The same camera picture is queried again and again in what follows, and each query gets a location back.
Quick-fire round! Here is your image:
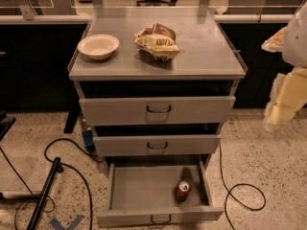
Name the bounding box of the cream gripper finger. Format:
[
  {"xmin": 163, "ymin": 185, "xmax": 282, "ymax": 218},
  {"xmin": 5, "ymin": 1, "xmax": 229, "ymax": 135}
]
[
  {"xmin": 263, "ymin": 67, "xmax": 307, "ymax": 132},
  {"xmin": 261, "ymin": 28, "xmax": 286, "ymax": 53}
]

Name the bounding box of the yellow brown chip bag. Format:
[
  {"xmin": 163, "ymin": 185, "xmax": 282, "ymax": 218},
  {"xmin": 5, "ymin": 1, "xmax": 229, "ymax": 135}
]
[{"xmin": 134, "ymin": 23, "xmax": 179, "ymax": 61}]

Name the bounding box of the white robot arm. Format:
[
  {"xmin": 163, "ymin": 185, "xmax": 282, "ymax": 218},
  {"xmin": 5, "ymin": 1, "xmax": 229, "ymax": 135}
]
[{"xmin": 262, "ymin": 3, "xmax": 307, "ymax": 132}]

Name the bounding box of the grey middle drawer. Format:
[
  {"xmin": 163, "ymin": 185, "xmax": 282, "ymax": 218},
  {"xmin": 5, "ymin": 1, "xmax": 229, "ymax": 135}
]
[{"xmin": 94, "ymin": 135, "xmax": 221, "ymax": 156}]

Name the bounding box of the grey drawer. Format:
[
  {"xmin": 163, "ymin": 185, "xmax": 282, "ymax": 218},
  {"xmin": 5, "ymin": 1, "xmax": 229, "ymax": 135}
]
[
  {"xmin": 97, "ymin": 156, "xmax": 224, "ymax": 227},
  {"xmin": 94, "ymin": 135, "xmax": 221, "ymax": 156},
  {"xmin": 80, "ymin": 96, "xmax": 235, "ymax": 126}
]

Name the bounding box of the grey top drawer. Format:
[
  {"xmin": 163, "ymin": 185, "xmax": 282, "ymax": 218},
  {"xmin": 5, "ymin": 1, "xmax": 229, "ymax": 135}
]
[{"xmin": 80, "ymin": 96, "xmax": 235, "ymax": 126}]

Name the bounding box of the grey metal drawer cabinet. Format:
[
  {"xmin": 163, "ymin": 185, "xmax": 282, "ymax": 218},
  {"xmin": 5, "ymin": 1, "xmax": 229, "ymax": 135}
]
[{"xmin": 67, "ymin": 6, "xmax": 248, "ymax": 177}]

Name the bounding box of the grey bottom drawer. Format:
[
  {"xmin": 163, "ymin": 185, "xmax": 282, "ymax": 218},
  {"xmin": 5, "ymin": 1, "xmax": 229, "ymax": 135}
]
[{"xmin": 97, "ymin": 156, "xmax": 224, "ymax": 227}]

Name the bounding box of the white bowl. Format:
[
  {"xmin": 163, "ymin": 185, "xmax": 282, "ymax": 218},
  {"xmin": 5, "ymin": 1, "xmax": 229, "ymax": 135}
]
[{"xmin": 77, "ymin": 34, "xmax": 119, "ymax": 60}]

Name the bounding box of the blue box behind cabinet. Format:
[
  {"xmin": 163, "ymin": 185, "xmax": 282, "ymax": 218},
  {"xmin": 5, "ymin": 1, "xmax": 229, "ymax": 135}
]
[{"xmin": 83, "ymin": 129, "xmax": 95, "ymax": 152}]

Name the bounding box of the black pole on floor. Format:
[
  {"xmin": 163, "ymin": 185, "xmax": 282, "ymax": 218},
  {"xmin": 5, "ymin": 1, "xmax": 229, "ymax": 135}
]
[{"xmin": 27, "ymin": 157, "xmax": 60, "ymax": 230}]

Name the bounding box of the blue tape cross mark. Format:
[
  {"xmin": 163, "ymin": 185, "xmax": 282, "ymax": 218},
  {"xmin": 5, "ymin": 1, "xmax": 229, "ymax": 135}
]
[{"xmin": 49, "ymin": 215, "xmax": 86, "ymax": 230}]

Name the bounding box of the black stand base left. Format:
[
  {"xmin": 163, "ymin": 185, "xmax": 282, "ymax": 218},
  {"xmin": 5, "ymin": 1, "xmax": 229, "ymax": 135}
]
[{"xmin": 0, "ymin": 110, "xmax": 16, "ymax": 141}]

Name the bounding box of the black floor cable right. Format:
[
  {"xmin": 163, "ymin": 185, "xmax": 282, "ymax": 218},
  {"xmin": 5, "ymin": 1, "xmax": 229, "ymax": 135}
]
[{"xmin": 218, "ymin": 143, "xmax": 267, "ymax": 230}]

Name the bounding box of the black floor cable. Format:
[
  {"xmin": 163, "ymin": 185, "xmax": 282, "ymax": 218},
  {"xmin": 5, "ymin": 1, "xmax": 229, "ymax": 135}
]
[
  {"xmin": 0, "ymin": 137, "xmax": 104, "ymax": 230},
  {"xmin": 218, "ymin": 143, "xmax": 267, "ymax": 230}
]

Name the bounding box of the black floor cable left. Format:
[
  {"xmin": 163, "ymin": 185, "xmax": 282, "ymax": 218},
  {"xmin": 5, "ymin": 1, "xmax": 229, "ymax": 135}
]
[{"xmin": 0, "ymin": 137, "xmax": 104, "ymax": 230}]

